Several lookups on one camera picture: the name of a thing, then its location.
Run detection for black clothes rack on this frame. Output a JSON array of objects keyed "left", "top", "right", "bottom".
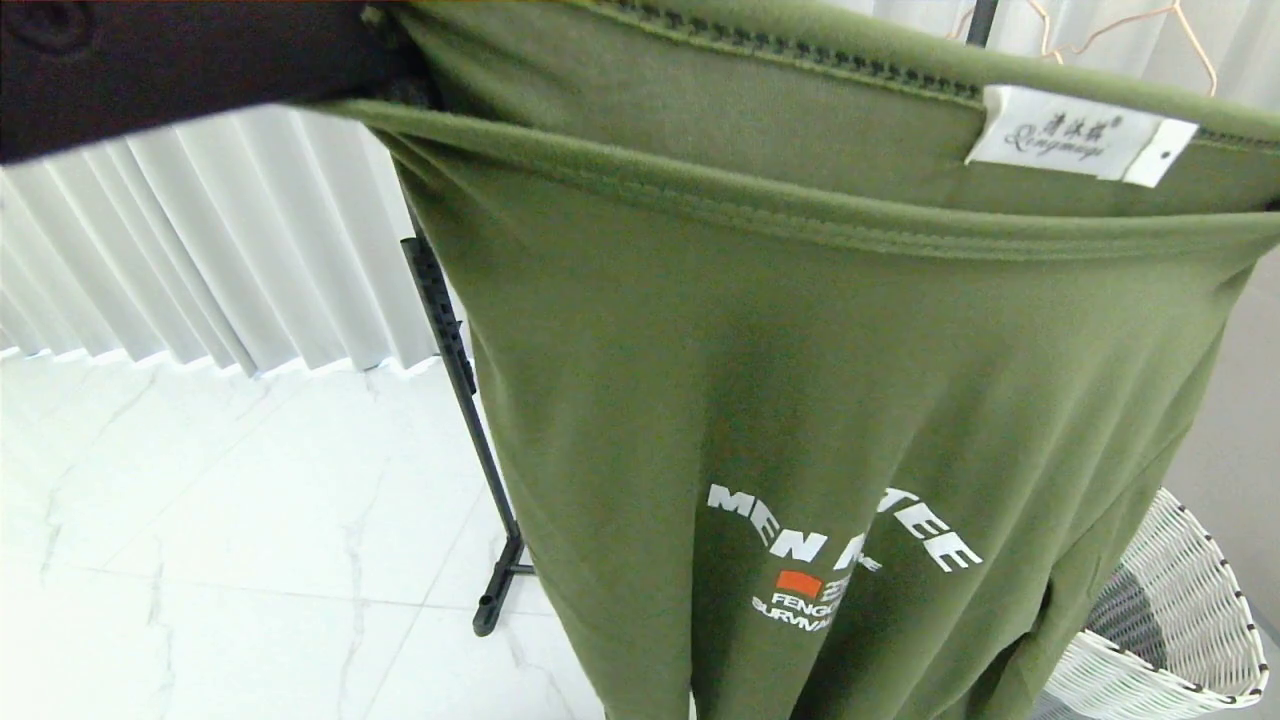
[{"left": 400, "top": 0, "right": 1001, "bottom": 638}]

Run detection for white curtain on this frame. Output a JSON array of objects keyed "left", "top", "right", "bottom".
[{"left": 0, "top": 0, "right": 1280, "bottom": 376}]

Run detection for white laundry basket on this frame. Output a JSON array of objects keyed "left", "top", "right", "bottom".
[{"left": 1035, "top": 487, "right": 1271, "bottom": 720}]

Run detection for green printed shirt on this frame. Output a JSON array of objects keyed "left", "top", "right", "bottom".
[{"left": 310, "top": 0, "right": 1280, "bottom": 720}]

